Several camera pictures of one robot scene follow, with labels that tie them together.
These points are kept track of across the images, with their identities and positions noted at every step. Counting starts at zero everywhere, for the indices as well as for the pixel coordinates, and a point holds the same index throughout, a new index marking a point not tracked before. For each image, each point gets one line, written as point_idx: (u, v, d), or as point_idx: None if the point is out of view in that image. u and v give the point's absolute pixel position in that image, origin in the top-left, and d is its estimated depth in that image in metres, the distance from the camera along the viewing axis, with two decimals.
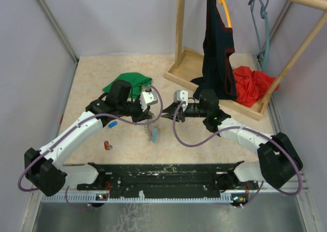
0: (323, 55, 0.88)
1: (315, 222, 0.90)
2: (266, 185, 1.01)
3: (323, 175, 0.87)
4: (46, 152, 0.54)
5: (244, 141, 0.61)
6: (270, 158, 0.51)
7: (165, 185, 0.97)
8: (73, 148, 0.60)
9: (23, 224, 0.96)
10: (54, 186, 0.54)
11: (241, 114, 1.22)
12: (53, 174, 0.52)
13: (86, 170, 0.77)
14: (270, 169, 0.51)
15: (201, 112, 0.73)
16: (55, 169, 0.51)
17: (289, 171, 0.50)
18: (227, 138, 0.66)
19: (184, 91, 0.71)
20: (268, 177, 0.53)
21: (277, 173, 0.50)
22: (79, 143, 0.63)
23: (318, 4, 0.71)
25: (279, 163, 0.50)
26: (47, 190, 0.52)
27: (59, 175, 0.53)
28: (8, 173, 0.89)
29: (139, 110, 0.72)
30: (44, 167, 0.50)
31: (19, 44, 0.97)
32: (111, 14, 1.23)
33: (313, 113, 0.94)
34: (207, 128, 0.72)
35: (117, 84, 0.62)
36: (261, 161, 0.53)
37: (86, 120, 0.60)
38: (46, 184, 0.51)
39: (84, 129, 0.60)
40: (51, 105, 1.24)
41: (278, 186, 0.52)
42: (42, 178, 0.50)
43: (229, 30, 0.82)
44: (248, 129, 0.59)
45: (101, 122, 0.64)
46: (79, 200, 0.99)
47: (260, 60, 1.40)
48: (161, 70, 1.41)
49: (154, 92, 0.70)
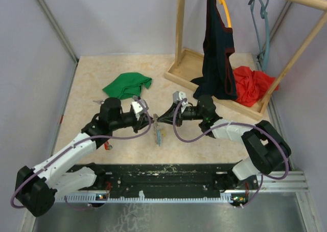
0: (323, 55, 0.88)
1: (315, 222, 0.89)
2: (266, 185, 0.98)
3: (322, 175, 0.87)
4: (40, 170, 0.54)
5: (233, 134, 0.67)
6: (254, 143, 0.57)
7: (165, 185, 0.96)
8: (67, 168, 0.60)
9: (23, 224, 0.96)
10: (43, 206, 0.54)
11: (241, 114, 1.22)
12: (45, 193, 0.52)
13: (81, 178, 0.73)
14: (256, 156, 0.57)
15: (198, 114, 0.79)
16: (46, 189, 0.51)
17: (278, 157, 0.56)
18: (220, 137, 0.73)
19: (182, 93, 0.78)
20: (259, 165, 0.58)
21: (266, 160, 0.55)
22: (73, 163, 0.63)
23: (318, 4, 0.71)
25: (263, 147, 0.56)
26: (36, 209, 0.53)
27: (49, 194, 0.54)
28: (8, 173, 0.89)
29: (134, 121, 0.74)
30: (36, 186, 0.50)
31: (19, 44, 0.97)
32: (111, 14, 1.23)
33: (313, 114, 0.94)
34: (202, 130, 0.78)
35: (106, 106, 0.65)
36: (248, 148, 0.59)
37: (81, 141, 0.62)
38: (36, 202, 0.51)
39: (78, 149, 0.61)
40: (51, 105, 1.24)
41: (268, 171, 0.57)
42: (33, 196, 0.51)
43: (229, 30, 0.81)
44: (235, 122, 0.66)
45: (95, 143, 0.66)
46: (78, 200, 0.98)
47: (260, 60, 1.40)
48: (161, 70, 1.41)
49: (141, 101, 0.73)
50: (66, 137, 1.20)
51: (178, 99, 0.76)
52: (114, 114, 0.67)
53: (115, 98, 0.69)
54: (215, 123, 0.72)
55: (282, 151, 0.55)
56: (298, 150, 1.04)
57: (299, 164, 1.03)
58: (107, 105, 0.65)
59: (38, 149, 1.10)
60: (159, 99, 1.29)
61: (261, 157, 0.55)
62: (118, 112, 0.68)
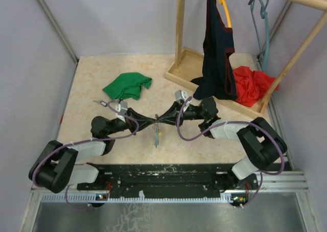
0: (324, 55, 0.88)
1: (315, 221, 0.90)
2: (266, 185, 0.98)
3: (322, 175, 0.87)
4: (70, 143, 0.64)
5: (231, 133, 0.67)
6: (250, 139, 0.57)
7: (165, 185, 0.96)
8: (82, 156, 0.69)
9: (23, 224, 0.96)
10: (61, 181, 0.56)
11: (241, 114, 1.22)
12: (70, 165, 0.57)
13: (87, 169, 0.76)
14: (252, 151, 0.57)
15: (198, 115, 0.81)
16: (73, 159, 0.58)
17: (274, 153, 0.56)
18: (219, 137, 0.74)
19: (185, 92, 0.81)
20: (255, 161, 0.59)
21: (262, 155, 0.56)
22: (86, 157, 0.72)
23: (319, 4, 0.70)
25: (258, 141, 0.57)
26: (57, 180, 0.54)
27: (70, 171, 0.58)
28: (9, 172, 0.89)
29: (126, 123, 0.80)
30: (68, 153, 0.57)
31: (19, 44, 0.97)
32: (111, 14, 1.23)
33: (312, 113, 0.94)
34: (201, 130, 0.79)
35: (95, 129, 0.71)
36: (243, 144, 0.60)
37: (96, 139, 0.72)
38: (61, 170, 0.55)
39: (95, 143, 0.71)
40: (51, 105, 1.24)
41: (265, 165, 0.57)
42: (62, 163, 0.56)
43: (229, 30, 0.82)
44: (231, 121, 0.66)
45: (104, 147, 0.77)
46: (79, 200, 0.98)
47: (260, 60, 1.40)
48: (161, 70, 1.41)
49: (121, 103, 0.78)
50: (66, 137, 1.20)
51: (181, 98, 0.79)
52: (107, 129, 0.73)
53: (98, 117, 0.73)
54: (214, 123, 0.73)
55: (278, 146, 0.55)
56: (298, 150, 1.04)
57: (299, 164, 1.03)
58: (97, 127, 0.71)
59: (39, 149, 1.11)
60: (159, 99, 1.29)
61: (256, 151, 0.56)
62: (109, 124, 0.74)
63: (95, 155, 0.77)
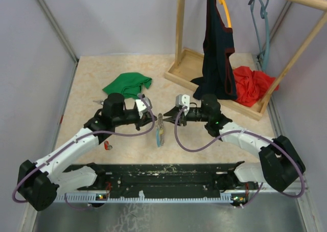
0: (324, 55, 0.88)
1: (315, 222, 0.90)
2: (266, 185, 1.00)
3: (323, 175, 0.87)
4: (42, 165, 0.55)
5: (246, 144, 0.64)
6: (272, 161, 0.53)
7: (165, 185, 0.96)
8: (68, 163, 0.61)
9: (23, 224, 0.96)
10: (44, 200, 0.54)
11: (241, 114, 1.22)
12: (46, 188, 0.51)
13: (82, 176, 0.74)
14: (271, 172, 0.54)
15: (203, 116, 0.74)
16: (49, 183, 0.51)
17: (292, 175, 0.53)
18: (228, 142, 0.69)
19: (185, 95, 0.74)
20: (271, 181, 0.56)
21: (281, 177, 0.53)
22: (75, 158, 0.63)
23: (319, 4, 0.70)
25: (281, 166, 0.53)
26: (37, 204, 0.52)
27: (50, 191, 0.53)
28: (8, 173, 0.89)
29: (137, 118, 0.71)
30: (38, 180, 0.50)
31: (19, 44, 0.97)
32: (111, 14, 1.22)
33: (312, 114, 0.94)
34: (209, 132, 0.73)
35: (110, 101, 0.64)
36: (262, 164, 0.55)
37: (84, 136, 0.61)
38: (38, 196, 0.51)
39: (80, 144, 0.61)
40: (51, 105, 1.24)
41: (279, 189, 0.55)
42: (35, 190, 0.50)
43: (229, 30, 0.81)
44: (250, 133, 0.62)
45: (97, 139, 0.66)
46: (77, 200, 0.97)
47: (260, 60, 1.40)
48: (161, 70, 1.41)
49: (146, 100, 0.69)
50: (66, 137, 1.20)
51: (181, 103, 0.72)
52: (118, 108, 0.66)
53: (118, 94, 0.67)
54: (225, 129, 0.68)
55: (298, 170, 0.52)
56: (298, 150, 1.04)
57: None
58: (114, 99, 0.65)
59: (39, 149, 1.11)
60: (159, 99, 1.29)
61: (277, 175, 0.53)
62: (122, 108, 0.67)
63: (91, 148, 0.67)
